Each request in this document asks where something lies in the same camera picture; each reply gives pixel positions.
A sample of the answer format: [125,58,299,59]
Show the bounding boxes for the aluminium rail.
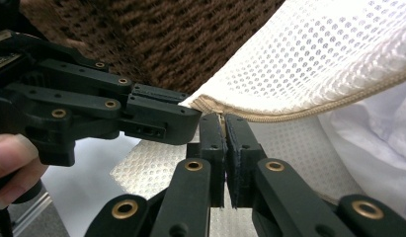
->
[7,192,55,237]

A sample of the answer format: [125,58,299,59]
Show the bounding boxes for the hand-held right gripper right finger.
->
[224,113,357,237]

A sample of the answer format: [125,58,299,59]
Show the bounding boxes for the white shirt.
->
[317,79,406,225]

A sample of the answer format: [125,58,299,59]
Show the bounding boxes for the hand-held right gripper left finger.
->
[150,113,227,237]

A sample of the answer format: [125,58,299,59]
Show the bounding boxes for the brown woven basket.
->
[19,0,286,96]

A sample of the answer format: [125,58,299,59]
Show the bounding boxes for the cream canvas tote bag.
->
[110,0,406,237]

